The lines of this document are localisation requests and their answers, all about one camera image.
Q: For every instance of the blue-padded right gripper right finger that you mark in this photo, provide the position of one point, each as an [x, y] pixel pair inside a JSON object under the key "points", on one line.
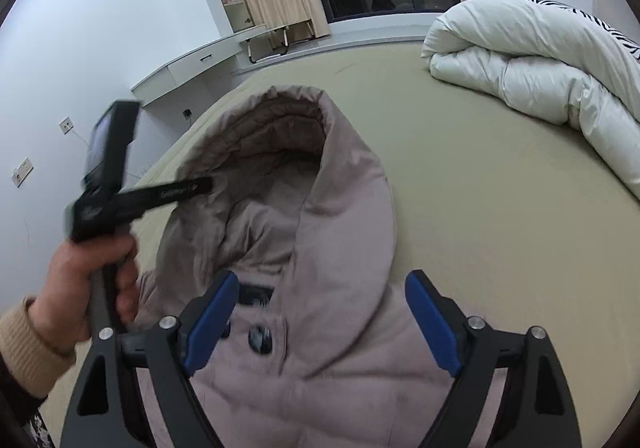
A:
{"points": [[536, 408]]}

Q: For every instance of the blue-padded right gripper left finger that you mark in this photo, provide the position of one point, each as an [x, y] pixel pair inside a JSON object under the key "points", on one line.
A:
{"points": [[106, 408]]}

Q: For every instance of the mauve quilted hooded down coat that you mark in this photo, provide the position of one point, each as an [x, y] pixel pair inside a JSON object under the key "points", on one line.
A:
{"points": [[322, 350]]}

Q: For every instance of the person's left hand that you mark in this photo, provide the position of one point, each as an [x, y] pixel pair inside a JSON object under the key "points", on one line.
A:
{"points": [[59, 312]]}

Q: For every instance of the beige knit left sleeve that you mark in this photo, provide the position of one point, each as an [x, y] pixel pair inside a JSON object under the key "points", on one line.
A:
{"points": [[32, 363]]}

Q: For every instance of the olive green bed sheet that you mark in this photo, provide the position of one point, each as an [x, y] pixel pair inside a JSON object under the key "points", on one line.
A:
{"points": [[520, 220]]}

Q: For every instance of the white folded duvet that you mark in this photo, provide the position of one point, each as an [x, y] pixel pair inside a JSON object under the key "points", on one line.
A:
{"points": [[548, 64]]}

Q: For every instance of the zebra striped pillow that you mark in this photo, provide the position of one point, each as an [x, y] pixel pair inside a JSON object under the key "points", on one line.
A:
{"points": [[631, 46]]}

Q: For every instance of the wall switch panel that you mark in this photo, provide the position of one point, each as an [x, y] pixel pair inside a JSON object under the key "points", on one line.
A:
{"points": [[22, 171]]}

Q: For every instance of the wall power socket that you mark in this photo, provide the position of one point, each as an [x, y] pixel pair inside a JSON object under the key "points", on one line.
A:
{"points": [[66, 125]]}

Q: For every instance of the white wall-mounted desk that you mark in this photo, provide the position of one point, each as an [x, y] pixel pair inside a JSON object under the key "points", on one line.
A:
{"points": [[172, 75]]}

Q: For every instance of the metal frame chair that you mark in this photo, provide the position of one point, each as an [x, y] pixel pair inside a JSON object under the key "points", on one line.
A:
{"points": [[278, 41]]}

